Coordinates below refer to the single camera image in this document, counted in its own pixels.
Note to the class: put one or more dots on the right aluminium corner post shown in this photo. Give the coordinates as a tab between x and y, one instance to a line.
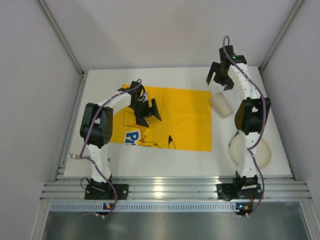
294	11

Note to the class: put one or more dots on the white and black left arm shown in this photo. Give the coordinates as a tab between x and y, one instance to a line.
96	127

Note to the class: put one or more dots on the fork with teal handle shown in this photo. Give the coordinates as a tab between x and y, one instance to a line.
76	156

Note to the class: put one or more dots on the cream round plate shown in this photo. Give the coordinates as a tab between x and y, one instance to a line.
238	151

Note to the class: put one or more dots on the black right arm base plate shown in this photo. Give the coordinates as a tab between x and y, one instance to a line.
227	192

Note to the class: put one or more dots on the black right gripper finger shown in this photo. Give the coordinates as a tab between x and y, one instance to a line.
228	84
214	73

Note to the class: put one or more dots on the aluminium corner post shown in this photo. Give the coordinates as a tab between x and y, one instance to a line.
60	35
294	11

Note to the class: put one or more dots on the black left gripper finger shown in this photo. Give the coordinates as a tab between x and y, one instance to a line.
142	121
154	110

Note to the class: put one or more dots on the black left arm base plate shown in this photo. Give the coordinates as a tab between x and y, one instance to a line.
104	191

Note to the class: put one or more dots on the left aluminium corner post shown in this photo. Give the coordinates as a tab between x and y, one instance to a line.
60	35

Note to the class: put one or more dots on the perforated grey cable duct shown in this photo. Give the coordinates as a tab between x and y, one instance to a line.
150	207

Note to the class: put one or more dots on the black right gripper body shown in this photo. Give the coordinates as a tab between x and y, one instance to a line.
220	75

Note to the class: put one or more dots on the yellow cartoon print cloth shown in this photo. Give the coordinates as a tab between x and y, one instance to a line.
186	122

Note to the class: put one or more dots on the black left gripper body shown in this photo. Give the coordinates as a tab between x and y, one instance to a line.
147	111

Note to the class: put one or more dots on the beige paper cup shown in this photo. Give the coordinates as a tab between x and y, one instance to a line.
220	104

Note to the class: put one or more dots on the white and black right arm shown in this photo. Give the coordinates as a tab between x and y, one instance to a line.
250	119

